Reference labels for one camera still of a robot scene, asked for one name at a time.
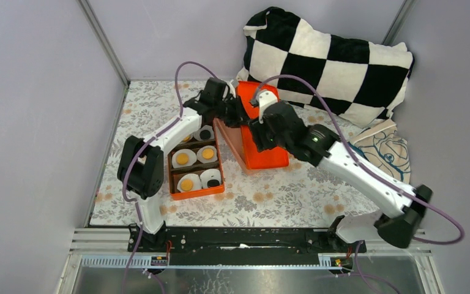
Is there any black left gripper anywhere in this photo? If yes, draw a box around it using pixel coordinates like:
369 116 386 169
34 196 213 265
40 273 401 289
211 94 249 128

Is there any black sandwich cookie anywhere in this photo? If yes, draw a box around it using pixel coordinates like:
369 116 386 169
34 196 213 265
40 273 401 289
206 179 222 189
200 129 212 140

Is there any orange box lid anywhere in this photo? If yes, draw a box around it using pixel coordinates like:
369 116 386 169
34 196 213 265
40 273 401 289
236 81 289 170

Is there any pink cookie tray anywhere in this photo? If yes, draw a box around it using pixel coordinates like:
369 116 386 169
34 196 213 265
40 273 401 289
214 119 289 175

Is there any orange cookie box with liners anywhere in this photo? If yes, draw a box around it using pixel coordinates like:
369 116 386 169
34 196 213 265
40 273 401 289
168 123 225 200

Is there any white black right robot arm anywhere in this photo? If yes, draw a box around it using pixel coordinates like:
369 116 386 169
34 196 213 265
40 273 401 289
248 101 433 252

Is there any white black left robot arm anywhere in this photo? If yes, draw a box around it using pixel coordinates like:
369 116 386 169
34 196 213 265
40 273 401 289
117 78 243 252

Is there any white paper liner top right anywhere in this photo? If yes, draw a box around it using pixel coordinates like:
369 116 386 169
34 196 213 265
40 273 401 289
193 125 215 141

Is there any white paper liner top left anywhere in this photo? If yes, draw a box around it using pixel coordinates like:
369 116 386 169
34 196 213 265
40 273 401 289
181 135 194 144

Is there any white paper liner middle right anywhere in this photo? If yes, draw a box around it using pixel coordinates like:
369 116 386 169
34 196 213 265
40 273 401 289
196 145 218 164

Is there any floral tablecloth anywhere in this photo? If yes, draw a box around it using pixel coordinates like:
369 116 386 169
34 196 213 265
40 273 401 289
89 81 376 228

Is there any black white checkered pillow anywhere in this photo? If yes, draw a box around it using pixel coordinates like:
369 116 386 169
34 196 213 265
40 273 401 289
237 7 414 127

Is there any beige blue printed cloth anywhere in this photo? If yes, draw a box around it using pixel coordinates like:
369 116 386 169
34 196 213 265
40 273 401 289
349 119 411 184

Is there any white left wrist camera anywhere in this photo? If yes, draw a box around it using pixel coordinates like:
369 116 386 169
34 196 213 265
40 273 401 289
223 80 237 99

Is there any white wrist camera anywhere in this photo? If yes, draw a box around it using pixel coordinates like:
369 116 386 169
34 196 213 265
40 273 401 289
223 80 237 99
250 90 278 124

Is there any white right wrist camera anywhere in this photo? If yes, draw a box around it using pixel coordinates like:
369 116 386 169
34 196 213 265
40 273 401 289
250 90 278 124

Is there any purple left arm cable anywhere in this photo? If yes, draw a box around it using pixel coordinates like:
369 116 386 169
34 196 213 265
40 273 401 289
121 61 220 294

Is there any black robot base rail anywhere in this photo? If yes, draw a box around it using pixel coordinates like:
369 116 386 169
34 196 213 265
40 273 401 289
127 224 367 266

